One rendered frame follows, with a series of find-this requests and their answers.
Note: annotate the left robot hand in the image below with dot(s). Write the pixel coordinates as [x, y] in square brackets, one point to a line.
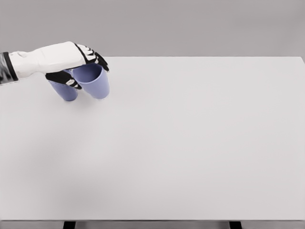
[59, 57]

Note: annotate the blue cup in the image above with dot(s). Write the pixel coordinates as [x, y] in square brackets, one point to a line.
[65, 91]
[95, 82]

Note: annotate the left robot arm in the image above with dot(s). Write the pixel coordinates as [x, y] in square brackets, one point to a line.
[19, 64]

